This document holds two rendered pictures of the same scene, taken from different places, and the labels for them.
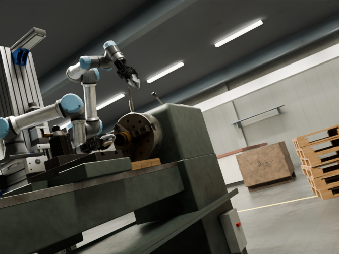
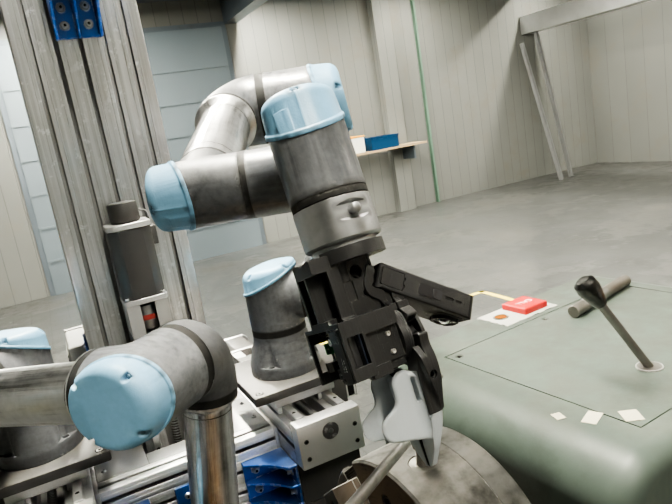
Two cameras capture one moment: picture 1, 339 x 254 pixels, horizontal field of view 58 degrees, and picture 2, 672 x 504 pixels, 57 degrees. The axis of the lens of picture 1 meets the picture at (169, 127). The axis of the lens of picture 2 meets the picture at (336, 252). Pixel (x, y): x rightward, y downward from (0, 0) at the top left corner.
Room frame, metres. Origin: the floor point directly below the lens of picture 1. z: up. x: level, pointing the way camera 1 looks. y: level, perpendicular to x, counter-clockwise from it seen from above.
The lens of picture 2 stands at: (1.32, -0.13, 1.66)
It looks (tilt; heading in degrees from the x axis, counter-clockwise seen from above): 12 degrees down; 34
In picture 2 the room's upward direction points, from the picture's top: 10 degrees counter-clockwise
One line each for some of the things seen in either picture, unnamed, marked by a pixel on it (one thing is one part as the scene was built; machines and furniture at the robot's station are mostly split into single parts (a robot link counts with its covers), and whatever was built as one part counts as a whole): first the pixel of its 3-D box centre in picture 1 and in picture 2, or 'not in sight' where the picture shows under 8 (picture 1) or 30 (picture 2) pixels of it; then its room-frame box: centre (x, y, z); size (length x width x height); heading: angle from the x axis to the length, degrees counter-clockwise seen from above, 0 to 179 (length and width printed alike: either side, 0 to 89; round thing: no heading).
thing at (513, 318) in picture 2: not in sight; (519, 325); (2.42, 0.22, 1.23); 0.13 x 0.08 x 0.06; 153
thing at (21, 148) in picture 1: (15, 150); (34, 423); (1.87, 0.96, 1.21); 0.15 x 0.15 x 0.10
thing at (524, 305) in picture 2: not in sight; (524, 306); (2.44, 0.22, 1.26); 0.06 x 0.06 x 0.02; 63
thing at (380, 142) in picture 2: not in sight; (379, 142); (10.16, 4.65, 1.22); 0.51 x 0.38 x 0.20; 148
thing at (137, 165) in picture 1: (119, 172); not in sight; (1.70, 0.33, 0.89); 0.36 x 0.30 x 0.04; 63
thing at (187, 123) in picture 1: (165, 139); (611, 448); (2.31, 0.05, 1.06); 0.59 x 0.48 x 0.39; 153
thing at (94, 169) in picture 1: (67, 181); not in sight; (1.41, 0.52, 0.90); 0.53 x 0.30 x 0.06; 63
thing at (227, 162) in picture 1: (230, 168); not in sight; (10.58, -1.59, 0.50); 2.65 x 2.15 x 1.00; 148
